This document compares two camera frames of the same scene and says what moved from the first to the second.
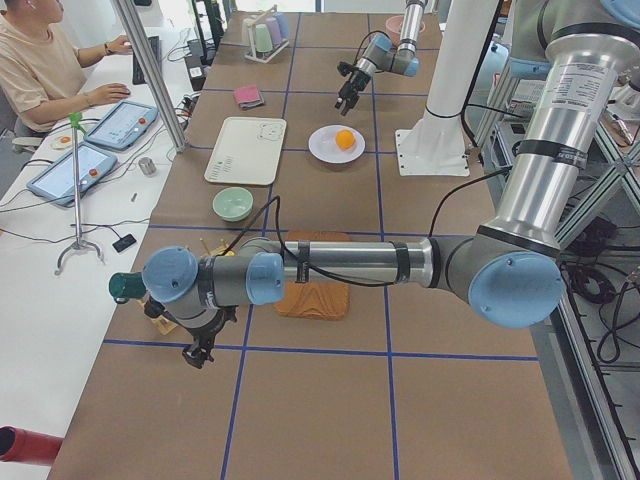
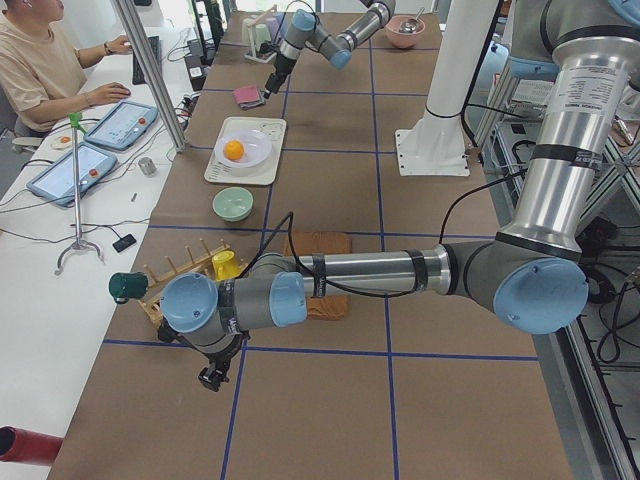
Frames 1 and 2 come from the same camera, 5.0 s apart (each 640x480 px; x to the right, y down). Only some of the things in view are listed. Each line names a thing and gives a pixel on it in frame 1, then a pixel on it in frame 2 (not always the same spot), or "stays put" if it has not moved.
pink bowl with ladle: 394,25 stays put
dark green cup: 124,286 stays put
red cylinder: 17,444 stays put
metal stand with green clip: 76,121 stays put
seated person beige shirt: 41,74 stays put
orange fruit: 345,139 -> 234,149
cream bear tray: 248,151 stays put
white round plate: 322,144 -> 257,147
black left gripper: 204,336 -> 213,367
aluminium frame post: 162,96 stays put
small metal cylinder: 147,166 stays put
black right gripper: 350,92 -> 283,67
